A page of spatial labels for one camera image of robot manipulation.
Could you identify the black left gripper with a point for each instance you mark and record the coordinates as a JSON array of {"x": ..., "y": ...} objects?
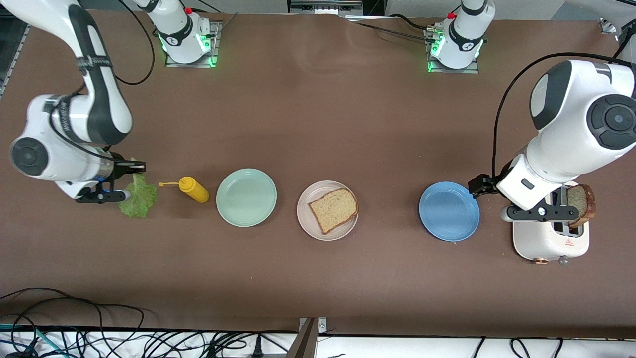
[{"x": 481, "y": 186}]

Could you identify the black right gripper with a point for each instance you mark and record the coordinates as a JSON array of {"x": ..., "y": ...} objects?
[{"x": 119, "y": 168}]

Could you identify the green lettuce leaf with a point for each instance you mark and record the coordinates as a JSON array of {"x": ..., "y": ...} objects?
[{"x": 139, "y": 199}]

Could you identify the yellow mustard squeeze bottle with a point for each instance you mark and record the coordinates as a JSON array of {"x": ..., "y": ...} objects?
[{"x": 196, "y": 191}]

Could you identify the brown bread slice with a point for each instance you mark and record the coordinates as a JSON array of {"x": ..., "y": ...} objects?
[
  {"x": 586, "y": 199},
  {"x": 334, "y": 209}
]

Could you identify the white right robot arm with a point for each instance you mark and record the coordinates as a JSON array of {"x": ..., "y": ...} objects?
[{"x": 37, "y": 114}]

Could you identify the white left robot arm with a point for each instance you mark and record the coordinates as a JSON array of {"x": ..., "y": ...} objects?
[{"x": 571, "y": 124}]

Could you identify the blue plate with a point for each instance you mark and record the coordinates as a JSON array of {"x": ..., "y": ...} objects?
[{"x": 449, "y": 212}]

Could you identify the mint green plate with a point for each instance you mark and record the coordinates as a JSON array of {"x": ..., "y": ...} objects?
[{"x": 246, "y": 198}]

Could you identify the beige plate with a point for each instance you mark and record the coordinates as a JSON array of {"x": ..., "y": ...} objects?
[{"x": 313, "y": 191}]

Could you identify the white two-slot toaster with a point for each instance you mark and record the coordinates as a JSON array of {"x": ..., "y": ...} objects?
[{"x": 536, "y": 243}]

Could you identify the black power plug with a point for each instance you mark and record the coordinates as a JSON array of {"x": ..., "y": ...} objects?
[{"x": 257, "y": 348}]

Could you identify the metal rack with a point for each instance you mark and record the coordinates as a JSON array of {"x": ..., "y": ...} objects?
[{"x": 325, "y": 7}]

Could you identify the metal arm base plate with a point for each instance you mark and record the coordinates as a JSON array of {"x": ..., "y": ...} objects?
[
  {"x": 457, "y": 71},
  {"x": 189, "y": 65}
]

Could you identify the aluminium frame rail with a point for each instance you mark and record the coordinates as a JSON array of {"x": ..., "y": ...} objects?
[{"x": 15, "y": 54}]

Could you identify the aluminium frame profile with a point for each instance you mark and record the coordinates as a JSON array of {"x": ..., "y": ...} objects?
[{"x": 608, "y": 25}]

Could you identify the metal table bracket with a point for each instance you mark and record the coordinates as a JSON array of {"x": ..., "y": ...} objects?
[{"x": 305, "y": 343}]

